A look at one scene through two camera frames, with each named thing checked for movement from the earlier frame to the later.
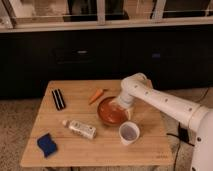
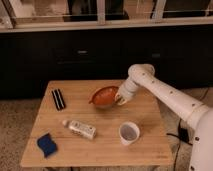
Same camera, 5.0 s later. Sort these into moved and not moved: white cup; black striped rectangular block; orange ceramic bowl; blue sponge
Moved: orange ceramic bowl
Not moved: blue sponge; black striped rectangular block; white cup
